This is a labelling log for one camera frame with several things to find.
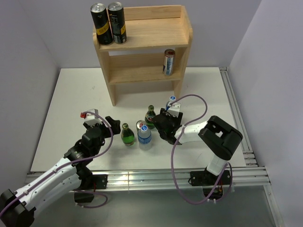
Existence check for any right green glass bottle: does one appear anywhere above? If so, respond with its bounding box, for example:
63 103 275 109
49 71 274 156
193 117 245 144
145 105 156 129

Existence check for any silver blue energy can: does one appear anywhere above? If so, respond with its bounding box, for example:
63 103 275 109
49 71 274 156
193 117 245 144
162 49 175 76

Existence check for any right black yellow can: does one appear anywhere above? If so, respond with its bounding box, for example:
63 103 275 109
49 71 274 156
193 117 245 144
108 2 127 44

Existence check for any aluminium rail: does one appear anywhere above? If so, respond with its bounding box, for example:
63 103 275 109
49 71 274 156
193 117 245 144
219 66 258 166
93 167 271 192

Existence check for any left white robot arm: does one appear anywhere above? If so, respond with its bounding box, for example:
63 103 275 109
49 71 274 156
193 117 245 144
0 111 121 227

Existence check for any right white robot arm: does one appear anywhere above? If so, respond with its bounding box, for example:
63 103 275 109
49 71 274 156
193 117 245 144
153 109 243 184

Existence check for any clear water bottle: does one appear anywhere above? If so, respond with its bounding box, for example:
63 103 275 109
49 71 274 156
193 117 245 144
138 125 152 151
165 96 176 111

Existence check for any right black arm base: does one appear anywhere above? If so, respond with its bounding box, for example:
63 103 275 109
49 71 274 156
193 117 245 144
188 170 232 200

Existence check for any green glass bottle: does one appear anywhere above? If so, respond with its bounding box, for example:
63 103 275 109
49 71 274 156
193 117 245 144
121 123 135 146
145 105 156 129

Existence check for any rear silver red-tab can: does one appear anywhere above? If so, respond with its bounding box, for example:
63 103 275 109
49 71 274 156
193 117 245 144
136 120 146 132

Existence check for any wooden three-tier shelf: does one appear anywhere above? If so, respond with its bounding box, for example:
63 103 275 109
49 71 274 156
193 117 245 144
92 5 193 105

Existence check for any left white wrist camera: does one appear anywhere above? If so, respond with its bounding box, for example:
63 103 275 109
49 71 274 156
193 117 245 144
80 109 101 126

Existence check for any black yellow can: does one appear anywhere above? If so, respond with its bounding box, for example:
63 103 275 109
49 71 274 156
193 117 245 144
108 2 127 44
90 3 113 45

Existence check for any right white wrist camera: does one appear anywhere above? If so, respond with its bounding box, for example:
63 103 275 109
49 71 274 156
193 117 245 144
167 103 181 117

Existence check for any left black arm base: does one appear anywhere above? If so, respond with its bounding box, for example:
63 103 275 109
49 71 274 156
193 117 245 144
74 166 108 208

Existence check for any left green glass bottle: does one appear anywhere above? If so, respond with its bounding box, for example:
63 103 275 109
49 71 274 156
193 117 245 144
121 123 135 146

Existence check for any left black yellow can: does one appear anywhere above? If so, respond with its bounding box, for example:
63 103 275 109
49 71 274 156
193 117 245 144
90 3 113 45

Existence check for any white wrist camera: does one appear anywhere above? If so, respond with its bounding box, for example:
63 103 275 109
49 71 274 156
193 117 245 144
167 103 181 117
80 109 101 126

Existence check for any aluminium right rail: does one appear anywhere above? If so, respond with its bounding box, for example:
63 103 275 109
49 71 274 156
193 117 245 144
219 66 258 166

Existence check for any aluminium front rail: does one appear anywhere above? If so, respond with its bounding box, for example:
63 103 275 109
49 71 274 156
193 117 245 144
93 167 271 192

